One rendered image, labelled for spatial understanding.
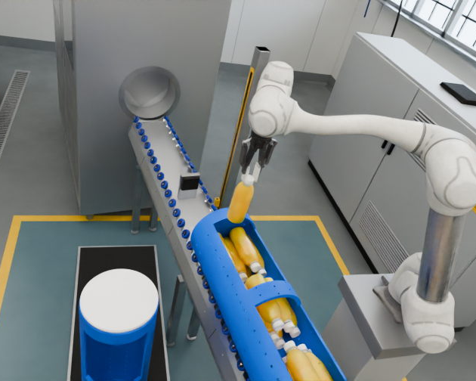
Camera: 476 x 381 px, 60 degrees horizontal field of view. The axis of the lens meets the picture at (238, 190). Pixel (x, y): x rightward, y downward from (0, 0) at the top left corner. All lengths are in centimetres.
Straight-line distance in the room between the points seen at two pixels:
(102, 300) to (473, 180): 125
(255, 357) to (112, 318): 52
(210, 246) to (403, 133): 82
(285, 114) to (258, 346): 74
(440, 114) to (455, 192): 186
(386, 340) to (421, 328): 21
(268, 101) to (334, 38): 554
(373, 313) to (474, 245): 115
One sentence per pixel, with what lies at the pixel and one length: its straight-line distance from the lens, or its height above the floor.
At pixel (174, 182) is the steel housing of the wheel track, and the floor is 93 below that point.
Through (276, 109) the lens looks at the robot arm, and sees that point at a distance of 113.
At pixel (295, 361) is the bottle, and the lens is 141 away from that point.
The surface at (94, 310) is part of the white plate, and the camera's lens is 159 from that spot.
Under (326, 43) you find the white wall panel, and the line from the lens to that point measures 662.
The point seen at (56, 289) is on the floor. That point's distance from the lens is 297.
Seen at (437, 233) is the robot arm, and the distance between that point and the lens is 138.
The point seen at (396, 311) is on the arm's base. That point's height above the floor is 109.
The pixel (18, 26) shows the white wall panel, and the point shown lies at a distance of 606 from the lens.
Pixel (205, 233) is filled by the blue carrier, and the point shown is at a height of 118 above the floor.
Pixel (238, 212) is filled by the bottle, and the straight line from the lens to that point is 158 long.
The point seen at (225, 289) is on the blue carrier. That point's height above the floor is 115.
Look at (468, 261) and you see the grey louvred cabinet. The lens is 286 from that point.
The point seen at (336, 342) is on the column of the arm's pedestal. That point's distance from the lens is 212.
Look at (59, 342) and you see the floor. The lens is 276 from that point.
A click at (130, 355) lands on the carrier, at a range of 221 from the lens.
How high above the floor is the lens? 234
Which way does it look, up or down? 37 degrees down
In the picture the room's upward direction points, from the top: 15 degrees clockwise
